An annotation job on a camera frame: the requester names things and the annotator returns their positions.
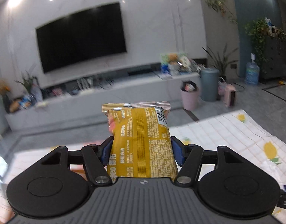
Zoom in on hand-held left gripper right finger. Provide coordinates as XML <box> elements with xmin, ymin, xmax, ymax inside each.
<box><xmin>170</xmin><ymin>136</ymin><xmax>245</xmax><ymax>184</ymax></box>

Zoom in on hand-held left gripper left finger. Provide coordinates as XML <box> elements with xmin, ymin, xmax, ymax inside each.
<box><xmin>40</xmin><ymin>136</ymin><xmax>115</xmax><ymax>185</ymax></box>

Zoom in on yellow snack packet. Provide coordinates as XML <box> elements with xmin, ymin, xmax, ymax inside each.
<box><xmin>102</xmin><ymin>101</ymin><xmax>178</xmax><ymax>184</ymax></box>

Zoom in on white marble television cabinet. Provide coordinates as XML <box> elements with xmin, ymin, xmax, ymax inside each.
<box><xmin>5</xmin><ymin>62</ymin><xmax>207</xmax><ymax>131</ymax></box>

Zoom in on pink waste bin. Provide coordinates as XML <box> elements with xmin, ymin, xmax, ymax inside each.
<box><xmin>180</xmin><ymin>80</ymin><xmax>200</xmax><ymax>111</ymax></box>

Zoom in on checked lemon print tablecloth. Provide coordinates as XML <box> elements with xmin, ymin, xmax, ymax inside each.
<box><xmin>0</xmin><ymin>109</ymin><xmax>286</xmax><ymax>224</ymax></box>

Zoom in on white router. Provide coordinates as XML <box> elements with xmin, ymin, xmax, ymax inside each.
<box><xmin>76</xmin><ymin>77</ymin><xmax>93</xmax><ymax>91</ymax></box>

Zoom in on grey trash can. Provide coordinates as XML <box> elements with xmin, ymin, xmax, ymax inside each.
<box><xmin>200</xmin><ymin>68</ymin><xmax>220</xmax><ymax>102</ymax></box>

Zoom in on pink space heater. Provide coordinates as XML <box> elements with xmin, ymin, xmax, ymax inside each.
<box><xmin>218</xmin><ymin>79</ymin><xmax>237</xmax><ymax>108</ymax></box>

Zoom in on teddy bear bouquet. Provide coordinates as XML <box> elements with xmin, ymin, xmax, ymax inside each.
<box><xmin>160</xmin><ymin>52</ymin><xmax>192</xmax><ymax>75</ymax></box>

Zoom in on blue snack packets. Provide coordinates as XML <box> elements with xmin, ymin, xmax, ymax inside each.
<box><xmin>18</xmin><ymin>94</ymin><xmax>37</xmax><ymax>110</ymax></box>

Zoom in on long leaf potted plant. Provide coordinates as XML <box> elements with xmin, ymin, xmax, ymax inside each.
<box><xmin>202</xmin><ymin>43</ymin><xmax>239</xmax><ymax>82</ymax></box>

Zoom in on brown bread loaf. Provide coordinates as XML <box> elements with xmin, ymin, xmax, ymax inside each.
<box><xmin>9</xmin><ymin>99</ymin><xmax>21</xmax><ymax>112</ymax></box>

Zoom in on green plant in glass vase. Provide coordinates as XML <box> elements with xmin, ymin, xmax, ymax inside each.
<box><xmin>16</xmin><ymin>64</ymin><xmax>43</xmax><ymax>103</ymax></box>

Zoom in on blue water bottle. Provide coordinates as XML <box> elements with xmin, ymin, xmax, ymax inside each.
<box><xmin>245</xmin><ymin>53</ymin><xmax>260</xmax><ymax>86</ymax></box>

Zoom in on dark vase with dried flowers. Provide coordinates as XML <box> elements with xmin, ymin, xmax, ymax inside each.
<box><xmin>0</xmin><ymin>79</ymin><xmax>11</xmax><ymax>113</ymax></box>

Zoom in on dark drawer cabinet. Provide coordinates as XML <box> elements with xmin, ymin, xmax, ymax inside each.
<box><xmin>262</xmin><ymin>36</ymin><xmax>286</xmax><ymax>83</ymax></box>

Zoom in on green leafy cabinet plant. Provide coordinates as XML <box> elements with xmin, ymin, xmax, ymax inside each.
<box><xmin>245</xmin><ymin>17</ymin><xmax>286</xmax><ymax>73</ymax></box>

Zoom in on hanging vine plant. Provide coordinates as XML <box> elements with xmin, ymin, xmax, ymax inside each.
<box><xmin>205</xmin><ymin>0</ymin><xmax>238</xmax><ymax>25</ymax></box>

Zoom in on black wall television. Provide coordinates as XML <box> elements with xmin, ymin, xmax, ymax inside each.
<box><xmin>35</xmin><ymin>2</ymin><xmax>127</xmax><ymax>74</ymax></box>

